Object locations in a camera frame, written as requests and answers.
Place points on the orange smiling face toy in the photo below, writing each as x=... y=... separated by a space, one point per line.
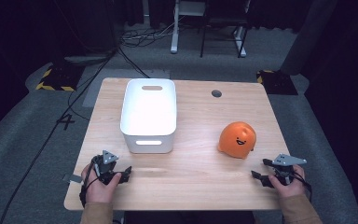
x=236 y=138

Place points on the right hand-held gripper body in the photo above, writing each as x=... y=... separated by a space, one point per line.
x=287 y=165

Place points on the black yellow striped floor base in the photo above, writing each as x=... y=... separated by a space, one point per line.
x=278 y=82
x=60 y=77

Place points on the person's left hand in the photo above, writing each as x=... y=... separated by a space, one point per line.
x=101 y=189

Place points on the person's right hand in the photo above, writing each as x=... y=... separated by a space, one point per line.
x=287 y=189

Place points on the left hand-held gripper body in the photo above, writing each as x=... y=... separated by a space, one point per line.
x=105 y=165

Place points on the white desk leg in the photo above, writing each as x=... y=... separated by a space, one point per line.
x=175 y=28
x=240 y=42

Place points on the white plastic storage bin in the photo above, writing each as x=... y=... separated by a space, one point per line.
x=149 y=115

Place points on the grey curtain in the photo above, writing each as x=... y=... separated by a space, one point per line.
x=310 y=34

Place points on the grey tape tag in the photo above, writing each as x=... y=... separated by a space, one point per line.
x=74 y=178

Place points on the black chair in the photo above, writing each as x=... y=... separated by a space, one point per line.
x=223 y=21

